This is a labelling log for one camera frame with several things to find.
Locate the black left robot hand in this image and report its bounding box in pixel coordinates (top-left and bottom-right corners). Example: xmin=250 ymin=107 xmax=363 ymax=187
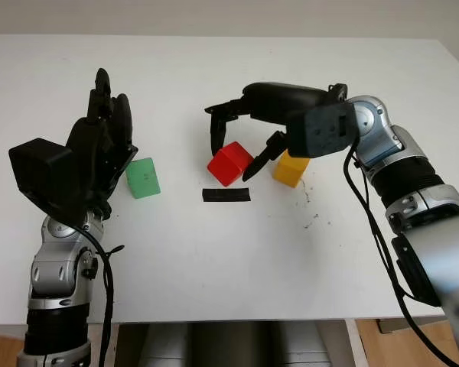
xmin=67 ymin=67 xmax=139 ymax=219

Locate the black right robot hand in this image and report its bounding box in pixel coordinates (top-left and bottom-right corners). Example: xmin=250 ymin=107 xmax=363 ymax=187
xmin=203 ymin=82 xmax=349 ymax=183

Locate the green block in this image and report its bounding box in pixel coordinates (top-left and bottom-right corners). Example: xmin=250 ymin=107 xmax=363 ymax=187
xmin=125 ymin=157 xmax=162 ymax=200

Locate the yellow block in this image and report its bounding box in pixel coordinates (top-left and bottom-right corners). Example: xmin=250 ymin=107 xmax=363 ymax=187
xmin=272 ymin=149 xmax=311 ymax=188

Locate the red block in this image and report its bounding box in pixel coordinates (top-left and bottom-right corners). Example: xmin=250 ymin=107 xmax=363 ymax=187
xmin=207 ymin=141 xmax=254 ymax=187

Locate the black tape strip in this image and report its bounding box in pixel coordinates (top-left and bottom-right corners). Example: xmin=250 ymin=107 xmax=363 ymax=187
xmin=201 ymin=187 xmax=252 ymax=203

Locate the grey robot torso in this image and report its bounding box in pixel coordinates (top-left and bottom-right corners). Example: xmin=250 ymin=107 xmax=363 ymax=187
xmin=114 ymin=320 xmax=347 ymax=367

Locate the white table leg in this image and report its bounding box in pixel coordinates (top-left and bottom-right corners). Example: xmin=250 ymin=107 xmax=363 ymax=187
xmin=345 ymin=319 xmax=369 ymax=367

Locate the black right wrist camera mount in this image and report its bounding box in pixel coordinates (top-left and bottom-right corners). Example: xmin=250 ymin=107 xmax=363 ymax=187
xmin=285 ymin=101 xmax=359 ymax=158

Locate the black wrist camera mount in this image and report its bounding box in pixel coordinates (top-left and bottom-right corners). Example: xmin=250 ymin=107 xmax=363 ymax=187
xmin=285 ymin=101 xmax=359 ymax=158
xmin=8 ymin=138 xmax=87 ymax=226

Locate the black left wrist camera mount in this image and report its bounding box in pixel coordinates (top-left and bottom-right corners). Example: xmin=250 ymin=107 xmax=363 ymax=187
xmin=8 ymin=138 xmax=87 ymax=226

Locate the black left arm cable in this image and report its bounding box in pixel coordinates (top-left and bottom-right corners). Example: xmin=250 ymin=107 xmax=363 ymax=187
xmin=74 ymin=225 xmax=125 ymax=367

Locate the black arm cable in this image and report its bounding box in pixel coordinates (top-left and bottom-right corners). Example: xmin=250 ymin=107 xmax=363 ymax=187
xmin=74 ymin=225 xmax=125 ymax=367
xmin=342 ymin=141 xmax=459 ymax=367

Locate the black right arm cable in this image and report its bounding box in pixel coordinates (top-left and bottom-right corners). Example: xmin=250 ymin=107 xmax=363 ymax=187
xmin=342 ymin=141 xmax=459 ymax=367

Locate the grey table frame rail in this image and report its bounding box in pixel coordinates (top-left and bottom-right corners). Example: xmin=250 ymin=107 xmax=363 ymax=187
xmin=378 ymin=319 xmax=444 ymax=334

